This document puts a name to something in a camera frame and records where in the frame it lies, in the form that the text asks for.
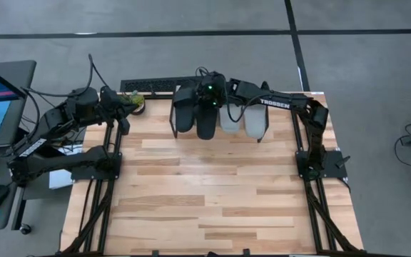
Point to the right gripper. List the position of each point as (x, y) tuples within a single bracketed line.
[(212, 94)]

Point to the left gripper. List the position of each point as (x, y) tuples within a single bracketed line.
[(112, 101)]

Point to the black rubber slide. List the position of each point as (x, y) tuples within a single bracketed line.
[(206, 125), (185, 119)]

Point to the grey rubber slide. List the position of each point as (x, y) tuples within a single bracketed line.
[(255, 128), (231, 128)]

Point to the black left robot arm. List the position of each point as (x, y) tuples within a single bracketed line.
[(48, 162)]

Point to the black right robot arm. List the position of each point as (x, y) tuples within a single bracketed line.
[(316, 135)]

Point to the potted succulent plant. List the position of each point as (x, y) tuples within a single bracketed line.
[(139, 100)]

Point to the black perforated floor mat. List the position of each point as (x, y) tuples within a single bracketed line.
[(155, 85)]

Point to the white paper sheet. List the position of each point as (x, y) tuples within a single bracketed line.
[(57, 180)]

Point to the grey desk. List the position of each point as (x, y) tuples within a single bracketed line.
[(16, 75)]

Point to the black caster wheel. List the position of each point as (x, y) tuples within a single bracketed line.
[(25, 228)]

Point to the wooden shelf with black frame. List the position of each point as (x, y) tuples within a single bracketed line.
[(173, 118)]

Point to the black aluminium station frame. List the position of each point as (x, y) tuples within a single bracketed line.
[(102, 228)]

